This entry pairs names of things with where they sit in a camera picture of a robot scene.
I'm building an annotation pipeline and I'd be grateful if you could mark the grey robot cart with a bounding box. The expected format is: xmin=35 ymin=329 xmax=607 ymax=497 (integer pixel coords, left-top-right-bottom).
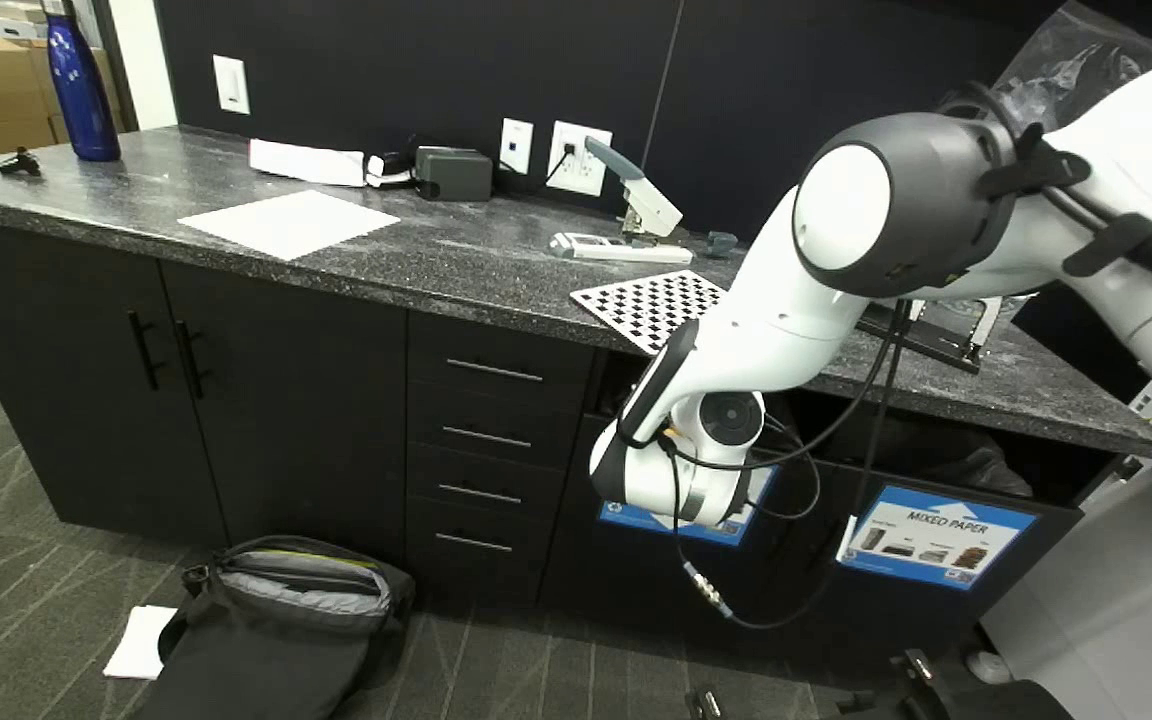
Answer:
xmin=975 ymin=376 xmax=1152 ymax=720

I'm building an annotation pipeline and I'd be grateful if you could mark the black door handle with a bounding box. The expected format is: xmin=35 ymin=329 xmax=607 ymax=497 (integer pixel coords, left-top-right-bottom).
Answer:
xmin=174 ymin=319 xmax=207 ymax=400
xmin=129 ymin=312 xmax=164 ymax=397

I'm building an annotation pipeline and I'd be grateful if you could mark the black cart foot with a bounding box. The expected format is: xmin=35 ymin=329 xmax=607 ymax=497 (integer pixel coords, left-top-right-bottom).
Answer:
xmin=890 ymin=645 xmax=1073 ymax=720

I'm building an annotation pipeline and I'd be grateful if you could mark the blue sign with upward arrow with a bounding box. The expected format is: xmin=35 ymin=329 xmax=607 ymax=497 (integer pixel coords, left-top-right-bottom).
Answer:
xmin=833 ymin=480 xmax=1043 ymax=596

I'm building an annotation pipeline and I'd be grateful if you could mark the white wall plate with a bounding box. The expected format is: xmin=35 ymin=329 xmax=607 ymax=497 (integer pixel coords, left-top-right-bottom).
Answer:
xmin=207 ymin=53 xmax=255 ymax=121

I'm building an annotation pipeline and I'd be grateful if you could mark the white paper scrap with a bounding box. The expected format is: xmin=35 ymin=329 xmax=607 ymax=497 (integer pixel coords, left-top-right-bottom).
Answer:
xmin=99 ymin=602 xmax=183 ymax=682

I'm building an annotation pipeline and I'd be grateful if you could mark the silver drawer handle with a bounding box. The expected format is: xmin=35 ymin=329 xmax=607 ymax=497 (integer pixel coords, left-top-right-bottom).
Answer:
xmin=437 ymin=480 xmax=527 ymax=513
xmin=431 ymin=529 xmax=522 ymax=559
xmin=444 ymin=352 xmax=549 ymax=386
xmin=437 ymin=419 xmax=536 ymax=454

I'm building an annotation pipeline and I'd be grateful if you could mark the black bin door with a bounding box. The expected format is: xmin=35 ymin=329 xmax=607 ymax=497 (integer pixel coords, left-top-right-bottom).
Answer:
xmin=540 ymin=411 xmax=809 ymax=631
xmin=770 ymin=454 xmax=1090 ymax=661

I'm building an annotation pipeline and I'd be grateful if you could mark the grey black backpack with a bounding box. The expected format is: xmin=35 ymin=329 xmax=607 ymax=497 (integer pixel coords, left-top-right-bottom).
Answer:
xmin=132 ymin=531 xmax=419 ymax=720

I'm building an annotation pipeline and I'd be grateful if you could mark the small white device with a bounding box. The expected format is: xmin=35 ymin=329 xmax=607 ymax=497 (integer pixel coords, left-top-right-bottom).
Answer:
xmin=549 ymin=226 xmax=696 ymax=268

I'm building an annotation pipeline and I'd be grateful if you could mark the small black object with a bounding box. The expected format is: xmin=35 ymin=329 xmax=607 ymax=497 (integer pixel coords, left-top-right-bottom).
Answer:
xmin=0 ymin=147 xmax=48 ymax=185

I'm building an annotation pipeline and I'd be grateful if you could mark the black cabinet drawer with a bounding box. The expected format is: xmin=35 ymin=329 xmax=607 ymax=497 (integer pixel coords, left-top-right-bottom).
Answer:
xmin=404 ymin=312 xmax=598 ymax=406
xmin=404 ymin=444 xmax=580 ymax=531
xmin=404 ymin=502 xmax=568 ymax=611
xmin=404 ymin=386 xmax=589 ymax=472

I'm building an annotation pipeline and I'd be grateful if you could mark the white frame post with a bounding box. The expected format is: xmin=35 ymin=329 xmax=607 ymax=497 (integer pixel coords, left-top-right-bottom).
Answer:
xmin=105 ymin=0 xmax=183 ymax=137

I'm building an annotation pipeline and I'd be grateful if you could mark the black power adapter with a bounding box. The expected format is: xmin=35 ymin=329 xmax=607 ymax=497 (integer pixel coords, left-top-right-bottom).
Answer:
xmin=407 ymin=141 xmax=498 ymax=204

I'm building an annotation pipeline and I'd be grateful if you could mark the small white wall outlet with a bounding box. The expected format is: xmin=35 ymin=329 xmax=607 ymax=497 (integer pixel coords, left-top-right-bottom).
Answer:
xmin=498 ymin=113 xmax=540 ymax=180

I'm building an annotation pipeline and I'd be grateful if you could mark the blue water bottle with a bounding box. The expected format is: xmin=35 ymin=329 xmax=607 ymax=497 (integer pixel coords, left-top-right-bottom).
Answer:
xmin=42 ymin=0 xmax=126 ymax=168

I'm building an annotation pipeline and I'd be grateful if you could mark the flat white paper sheet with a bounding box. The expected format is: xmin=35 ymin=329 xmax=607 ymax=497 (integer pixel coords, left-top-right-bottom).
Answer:
xmin=174 ymin=189 xmax=404 ymax=264

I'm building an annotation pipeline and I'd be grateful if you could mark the white rectangular box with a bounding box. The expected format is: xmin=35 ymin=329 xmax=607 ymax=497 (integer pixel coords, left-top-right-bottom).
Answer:
xmin=245 ymin=137 xmax=387 ymax=190

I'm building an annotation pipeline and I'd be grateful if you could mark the blue sign with downward arrow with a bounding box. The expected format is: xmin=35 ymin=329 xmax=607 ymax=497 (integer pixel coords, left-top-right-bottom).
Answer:
xmin=598 ymin=454 xmax=784 ymax=553

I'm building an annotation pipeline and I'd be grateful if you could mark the black cabinet door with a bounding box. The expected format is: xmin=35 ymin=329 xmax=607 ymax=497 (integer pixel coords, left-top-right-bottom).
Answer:
xmin=156 ymin=261 xmax=413 ymax=556
xmin=0 ymin=214 xmax=232 ymax=553

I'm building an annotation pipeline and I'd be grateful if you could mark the clear plastic bag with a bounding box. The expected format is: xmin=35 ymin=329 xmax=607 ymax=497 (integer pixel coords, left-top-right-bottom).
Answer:
xmin=992 ymin=0 xmax=1152 ymax=130

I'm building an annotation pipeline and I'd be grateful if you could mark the large white wall outlet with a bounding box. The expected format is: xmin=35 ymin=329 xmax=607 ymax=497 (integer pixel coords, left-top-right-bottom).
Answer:
xmin=543 ymin=116 xmax=615 ymax=199

